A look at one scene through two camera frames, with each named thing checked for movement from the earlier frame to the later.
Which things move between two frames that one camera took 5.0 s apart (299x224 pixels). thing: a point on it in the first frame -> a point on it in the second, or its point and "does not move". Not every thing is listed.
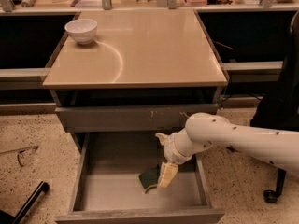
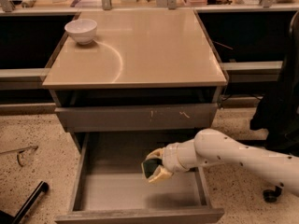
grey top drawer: [131, 119] does not move
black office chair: [279, 110] does not move
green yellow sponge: [149, 179] -> [150, 165]
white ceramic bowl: [83, 30] does not move
